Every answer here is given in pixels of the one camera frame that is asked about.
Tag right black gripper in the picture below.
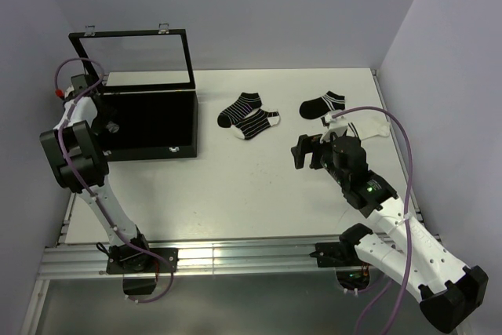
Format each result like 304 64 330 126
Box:
290 133 348 187

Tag black white-striped sock white toe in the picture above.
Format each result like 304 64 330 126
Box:
231 109 281 140

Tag white sock black thin stripes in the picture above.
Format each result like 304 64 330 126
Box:
106 122 120 133

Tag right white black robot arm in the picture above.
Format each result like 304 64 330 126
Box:
291 133 489 333

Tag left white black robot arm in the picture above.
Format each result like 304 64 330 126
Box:
40 74 153 273

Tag black display case base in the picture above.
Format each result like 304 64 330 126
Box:
97 91 198 162

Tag black sock with purple stripes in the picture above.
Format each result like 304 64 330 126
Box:
217 93 262 128

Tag black glass-panel case lid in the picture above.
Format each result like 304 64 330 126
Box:
68 23 196 94

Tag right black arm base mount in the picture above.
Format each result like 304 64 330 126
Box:
309 242 371 293

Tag aluminium front frame rail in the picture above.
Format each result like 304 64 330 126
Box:
19 232 464 335

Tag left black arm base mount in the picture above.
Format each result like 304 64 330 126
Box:
106 245 178 299

